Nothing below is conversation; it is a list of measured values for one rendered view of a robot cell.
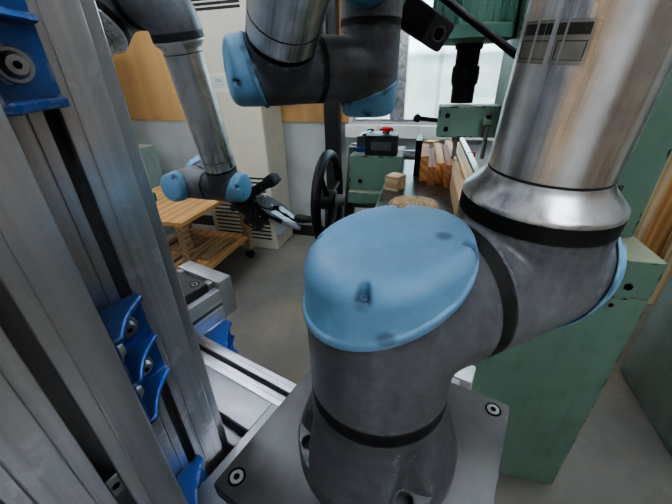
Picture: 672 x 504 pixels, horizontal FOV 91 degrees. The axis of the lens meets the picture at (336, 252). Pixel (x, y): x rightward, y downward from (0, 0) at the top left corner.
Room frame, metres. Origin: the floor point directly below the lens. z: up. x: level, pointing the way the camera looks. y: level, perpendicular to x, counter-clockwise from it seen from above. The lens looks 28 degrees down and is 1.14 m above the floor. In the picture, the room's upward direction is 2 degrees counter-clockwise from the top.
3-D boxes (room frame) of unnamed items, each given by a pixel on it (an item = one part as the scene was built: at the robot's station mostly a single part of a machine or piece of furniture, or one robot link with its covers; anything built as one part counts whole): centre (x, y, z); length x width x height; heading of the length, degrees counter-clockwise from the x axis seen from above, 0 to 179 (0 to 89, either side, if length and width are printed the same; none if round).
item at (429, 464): (0.20, -0.03, 0.87); 0.15 x 0.15 x 0.10
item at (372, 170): (0.90, -0.12, 0.91); 0.15 x 0.14 x 0.09; 165
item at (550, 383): (0.83, -0.43, 0.35); 0.58 x 0.45 x 0.71; 75
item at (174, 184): (0.85, 0.38, 0.90); 0.11 x 0.11 x 0.08; 71
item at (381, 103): (0.49, -0.04, 1.15); 0.11 x 0.08 x 0.11; 113
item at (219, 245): (1.86, 0.92, 0.32); 0.66 x 0.57 x 0.64; 163
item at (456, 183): (0.82, -0.30, 0.92); 0.64 x 0.02 x 0.04; 165
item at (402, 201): (0.64, -0.16, 0.91); 0.10 x 0.07 x 0.02; 75
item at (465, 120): (0.85, -0.33, 1.03); 0.14 x 0.07 x 0.09; 75
